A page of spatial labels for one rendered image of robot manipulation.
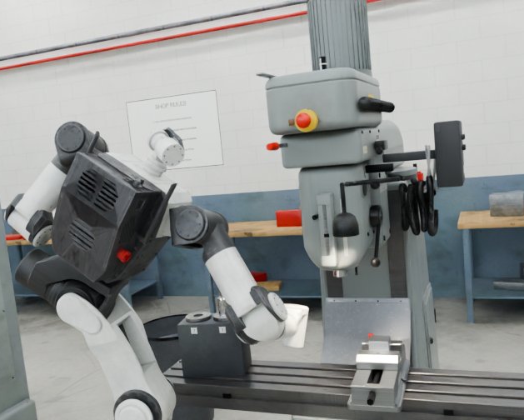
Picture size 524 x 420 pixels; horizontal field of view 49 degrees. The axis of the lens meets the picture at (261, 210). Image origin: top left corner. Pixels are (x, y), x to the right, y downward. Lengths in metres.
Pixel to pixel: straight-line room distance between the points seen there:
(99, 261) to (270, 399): 0.75
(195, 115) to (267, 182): 1.15
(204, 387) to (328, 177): 0.81
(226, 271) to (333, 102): 0.52
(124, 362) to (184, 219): 0.47
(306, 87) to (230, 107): 4.93
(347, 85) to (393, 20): 4.52
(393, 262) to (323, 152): 0.66
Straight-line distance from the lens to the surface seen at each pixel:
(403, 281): 2.17
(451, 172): 1.92
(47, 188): 1.70
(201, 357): 2.02
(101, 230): 1.47
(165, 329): 3.99
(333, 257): 1.68
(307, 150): 1.66
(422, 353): 2.28
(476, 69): 5.94
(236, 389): 1.94
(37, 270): 1.73
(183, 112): 6.73
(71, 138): 1.64
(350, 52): 1.94
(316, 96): 1.55
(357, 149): 1.62
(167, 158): 1.55
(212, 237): 1.46
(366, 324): 2.19
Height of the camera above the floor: 1.71
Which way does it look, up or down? 6 degrees down
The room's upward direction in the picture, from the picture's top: 6 degrees counter-clockwise
